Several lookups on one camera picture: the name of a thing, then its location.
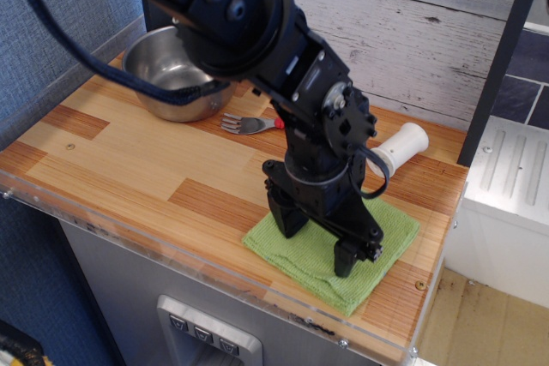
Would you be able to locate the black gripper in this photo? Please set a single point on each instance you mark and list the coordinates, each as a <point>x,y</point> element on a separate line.
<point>334,201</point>

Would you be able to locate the green towel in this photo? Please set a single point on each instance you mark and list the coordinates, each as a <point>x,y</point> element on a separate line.
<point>308,257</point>

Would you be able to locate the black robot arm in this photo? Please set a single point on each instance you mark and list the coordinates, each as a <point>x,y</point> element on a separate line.
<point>327,120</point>

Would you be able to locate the white plastic spool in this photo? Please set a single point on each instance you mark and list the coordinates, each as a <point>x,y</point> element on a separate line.
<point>402,146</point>

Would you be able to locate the clear acrylic edge guard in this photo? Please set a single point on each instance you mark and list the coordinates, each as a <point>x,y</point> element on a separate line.
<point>384,328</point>

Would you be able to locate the silver button panel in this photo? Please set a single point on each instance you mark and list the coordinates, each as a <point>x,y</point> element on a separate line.
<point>194,337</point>

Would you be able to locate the white grooved appliance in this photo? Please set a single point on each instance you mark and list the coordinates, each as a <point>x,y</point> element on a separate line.
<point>500,234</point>

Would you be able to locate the grey metal cabinet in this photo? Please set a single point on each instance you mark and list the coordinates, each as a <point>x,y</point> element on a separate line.
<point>127,287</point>

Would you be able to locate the stainless steel bowl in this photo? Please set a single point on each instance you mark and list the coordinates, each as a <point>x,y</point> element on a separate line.
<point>159,58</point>

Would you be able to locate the fork with red handle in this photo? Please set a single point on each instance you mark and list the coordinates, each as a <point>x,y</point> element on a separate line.
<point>249,125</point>

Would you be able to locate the dark vertical post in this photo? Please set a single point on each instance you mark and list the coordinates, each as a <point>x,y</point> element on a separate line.
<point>509,39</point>

